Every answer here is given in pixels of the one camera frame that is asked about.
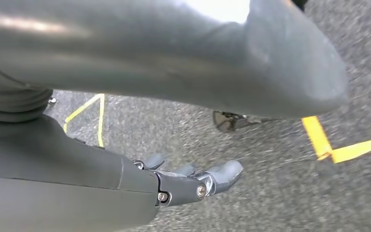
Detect yellow floor tape square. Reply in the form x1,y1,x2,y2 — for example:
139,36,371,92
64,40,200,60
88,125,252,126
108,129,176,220
301,116,371,164

